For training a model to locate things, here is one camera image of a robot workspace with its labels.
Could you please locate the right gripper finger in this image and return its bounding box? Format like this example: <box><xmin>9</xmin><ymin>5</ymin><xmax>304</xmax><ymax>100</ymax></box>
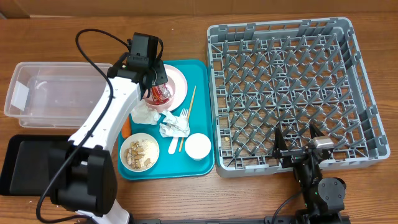
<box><xmin>272</xmin><ymin>127</ymin><xmax>287</xmax><ymax>157</ymax></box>
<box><xmin>309</xmin><ymin>123</ymin><xmax>325</xmax><ymax>145</ymax></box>

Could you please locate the red snack wrapper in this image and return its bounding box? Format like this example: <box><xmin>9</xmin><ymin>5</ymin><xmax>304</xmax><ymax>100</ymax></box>
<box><xmin>150</xmin><ymin>84</ymin><xmax>172</xmax><ymax>105</ymax></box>

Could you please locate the white napkin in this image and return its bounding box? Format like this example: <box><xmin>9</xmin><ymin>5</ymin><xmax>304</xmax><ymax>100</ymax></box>
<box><xmin>159</xmin><ymin>109</ymin><xmax>190</xmax><ymax>138</ymax></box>
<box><xmin>131</xmin><ymin>100</ymin><xmax>160</xmax><ymax>125</ymax></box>

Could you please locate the orange carrot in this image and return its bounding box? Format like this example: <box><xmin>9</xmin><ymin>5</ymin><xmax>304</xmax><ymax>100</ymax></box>
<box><xmin>121</xmin><ymin>115</ymin><xmax>131</xmax><ymax>139</ymax></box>

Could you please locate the white paper cup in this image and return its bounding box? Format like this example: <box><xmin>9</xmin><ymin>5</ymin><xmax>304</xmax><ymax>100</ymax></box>
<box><xmin>185</xmin><ymin>133</ymin><xmax>211</xmax><ymax>161</ymax></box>

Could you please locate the cream bowl with nuts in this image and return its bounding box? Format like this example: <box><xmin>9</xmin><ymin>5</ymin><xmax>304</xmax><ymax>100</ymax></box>
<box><xmin>119</xmin><ymin>133</ymin><xmax>160</xmax><ymax>172</ymax></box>

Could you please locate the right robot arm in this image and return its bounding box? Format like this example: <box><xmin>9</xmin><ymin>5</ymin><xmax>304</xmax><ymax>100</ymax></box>
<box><xmin>264</xmin><ymin>123</ymin><xmax>350</xmax><ymax>223</ymax></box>

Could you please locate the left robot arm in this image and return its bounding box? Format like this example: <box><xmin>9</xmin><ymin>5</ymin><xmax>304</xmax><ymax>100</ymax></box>
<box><xmin>36</xmin><ymin>32</ymin><xmax>167</xmax><ymax>223</ymax></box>

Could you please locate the grey dishwasher rack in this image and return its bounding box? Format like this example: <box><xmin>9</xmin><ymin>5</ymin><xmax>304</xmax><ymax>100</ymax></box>
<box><xmin>207</xmin><ymin>17</ymin><xmax>391</xmax><ymax>177</ymax></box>

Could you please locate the pink bowl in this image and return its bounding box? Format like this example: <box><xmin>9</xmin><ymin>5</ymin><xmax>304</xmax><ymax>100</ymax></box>
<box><xmin>144</xmin><ymin>76</ymin><xmax>175</xmax><ymax>106</ymax></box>

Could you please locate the white round plate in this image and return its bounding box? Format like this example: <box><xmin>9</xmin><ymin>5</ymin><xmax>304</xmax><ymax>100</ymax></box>
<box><xmin>147</xmin><ymin>64</ymin><xmax>188</xmax><ymax>112</ymax></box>

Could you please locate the wooden chopstick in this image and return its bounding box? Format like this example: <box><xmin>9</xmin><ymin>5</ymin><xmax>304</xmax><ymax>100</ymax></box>
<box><xmin>178</xmin><ymin>85</ymin><xmax>197</xmax><ymax>152</ymax></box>

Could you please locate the white plastic fork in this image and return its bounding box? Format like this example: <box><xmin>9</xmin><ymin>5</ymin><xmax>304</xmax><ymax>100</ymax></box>
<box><xmin>168</xmin><ymin>108</ymin><xmax>188</xmax><ymax>155</ymax></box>

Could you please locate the teal plastic tray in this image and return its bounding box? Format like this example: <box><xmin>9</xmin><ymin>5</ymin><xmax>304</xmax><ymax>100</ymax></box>
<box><xmin>118</xmin><ymin>59</ymin><xmax>215</xmax><ymax>180</ymax></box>

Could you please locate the clear plastic bin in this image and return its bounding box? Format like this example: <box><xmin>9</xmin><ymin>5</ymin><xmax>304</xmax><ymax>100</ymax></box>
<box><xmin>4</xmin><ymin>62</ymin><xmax>106</xmax><ymax>129</ymax></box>

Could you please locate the black plastic tray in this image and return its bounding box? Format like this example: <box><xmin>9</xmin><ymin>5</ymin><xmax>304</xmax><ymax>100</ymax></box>
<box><xmin>1</xmin><ymin>134</ymin><xmax>86</xmax><ymax>203</ymax></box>

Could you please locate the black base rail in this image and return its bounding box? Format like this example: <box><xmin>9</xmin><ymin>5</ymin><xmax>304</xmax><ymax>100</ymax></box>
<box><xmin>130</xmin><ymin>214</ymin><xmax>351</xmax><ymax>224</ymax></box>

